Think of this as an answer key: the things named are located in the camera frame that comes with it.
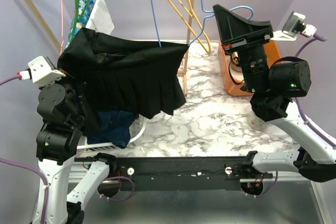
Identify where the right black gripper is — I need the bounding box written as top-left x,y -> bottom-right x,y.
216,3 -> 277,93

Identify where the light blue wire hanger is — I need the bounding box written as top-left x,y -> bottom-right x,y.
145,0 -> 255,49

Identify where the blue denim skirt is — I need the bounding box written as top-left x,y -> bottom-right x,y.
87,110 -> 139,149

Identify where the black pleated skirt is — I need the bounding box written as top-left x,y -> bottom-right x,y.
57,26 -> 190,137

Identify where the yellow hanger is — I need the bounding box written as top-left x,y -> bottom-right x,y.
167,0 -> 212,55

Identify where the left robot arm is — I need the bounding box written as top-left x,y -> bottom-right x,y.
33,77 -> 117,223

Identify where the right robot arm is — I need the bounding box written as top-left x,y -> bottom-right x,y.
213,4 -> 335,183

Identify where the green hanger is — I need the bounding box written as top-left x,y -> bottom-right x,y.
71,0 -> 101,38

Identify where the patterned white bowl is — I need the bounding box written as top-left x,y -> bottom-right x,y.
230,52 -> 242,72

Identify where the orange plastic bin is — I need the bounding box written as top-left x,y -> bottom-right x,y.
217,40 -> 281,97

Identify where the white laundry basket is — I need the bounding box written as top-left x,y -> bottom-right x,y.
77,116 -> 147,155

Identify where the floral blue garment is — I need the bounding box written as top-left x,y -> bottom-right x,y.
63,0 -> 95,51

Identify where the green interior mug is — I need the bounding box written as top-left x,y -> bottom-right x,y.
247,111 -> 265,131

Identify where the white cloth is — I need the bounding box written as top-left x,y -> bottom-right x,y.
86,0 -> 114,35

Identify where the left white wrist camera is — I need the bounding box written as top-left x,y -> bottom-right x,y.
28,56 -> 66,87

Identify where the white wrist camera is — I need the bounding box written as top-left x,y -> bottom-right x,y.
28,56 -> 66,87
271,12 -> 317,41

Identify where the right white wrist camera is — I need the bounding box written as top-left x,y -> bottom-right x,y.
271,12 -> 317,41

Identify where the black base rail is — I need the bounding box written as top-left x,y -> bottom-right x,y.
78,157 -> 274,192

